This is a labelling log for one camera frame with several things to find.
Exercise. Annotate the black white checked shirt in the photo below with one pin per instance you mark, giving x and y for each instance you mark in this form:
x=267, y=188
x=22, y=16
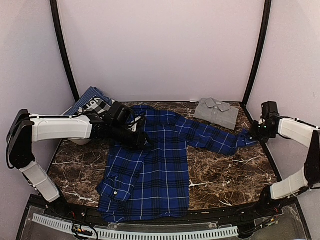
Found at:
x=95, y=105

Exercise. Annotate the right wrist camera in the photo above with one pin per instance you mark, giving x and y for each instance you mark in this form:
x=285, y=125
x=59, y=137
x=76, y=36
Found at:
x=269, y=109

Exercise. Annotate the white slotted cable duct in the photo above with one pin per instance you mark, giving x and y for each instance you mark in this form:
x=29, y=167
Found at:
x=123, y=231

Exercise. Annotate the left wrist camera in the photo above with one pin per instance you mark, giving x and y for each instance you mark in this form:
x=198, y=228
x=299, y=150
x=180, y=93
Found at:
x=118, y=114

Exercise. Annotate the small blue checked shirt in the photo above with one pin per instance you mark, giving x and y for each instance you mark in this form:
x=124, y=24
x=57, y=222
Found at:
x=86, y=98

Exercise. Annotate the folded grey polo shirt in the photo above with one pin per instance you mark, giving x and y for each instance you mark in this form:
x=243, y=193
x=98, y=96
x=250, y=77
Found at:
x=217, y=112

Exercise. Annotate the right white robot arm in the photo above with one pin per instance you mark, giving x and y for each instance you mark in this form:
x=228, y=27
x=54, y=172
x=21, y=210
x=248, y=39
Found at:
x=301, y=167

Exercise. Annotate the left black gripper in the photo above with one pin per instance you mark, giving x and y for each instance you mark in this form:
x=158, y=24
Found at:
x=138, y=143

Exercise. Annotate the right black frame post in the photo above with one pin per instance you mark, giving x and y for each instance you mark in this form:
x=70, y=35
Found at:
x=258, y=52

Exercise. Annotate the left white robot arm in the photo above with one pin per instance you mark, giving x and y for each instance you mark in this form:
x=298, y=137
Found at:
x=32, y=128

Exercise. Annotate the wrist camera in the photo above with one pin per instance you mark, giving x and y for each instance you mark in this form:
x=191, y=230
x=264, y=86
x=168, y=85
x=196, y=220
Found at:
x=118, y=114
x=269, y=109

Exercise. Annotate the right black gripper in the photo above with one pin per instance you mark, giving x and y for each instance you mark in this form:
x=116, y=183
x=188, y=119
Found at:
x=253, y=134

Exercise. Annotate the blue plaid long sleeve shirt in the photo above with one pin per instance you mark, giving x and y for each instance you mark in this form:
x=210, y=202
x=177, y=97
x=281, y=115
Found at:
x=154, y=183

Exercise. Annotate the left black frame post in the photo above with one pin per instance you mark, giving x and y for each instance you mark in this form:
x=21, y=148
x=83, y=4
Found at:
x=62, y=49

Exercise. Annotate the black frame post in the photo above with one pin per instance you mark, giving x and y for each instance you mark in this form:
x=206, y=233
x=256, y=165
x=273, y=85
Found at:
x=258, y=52
x=62, y=49

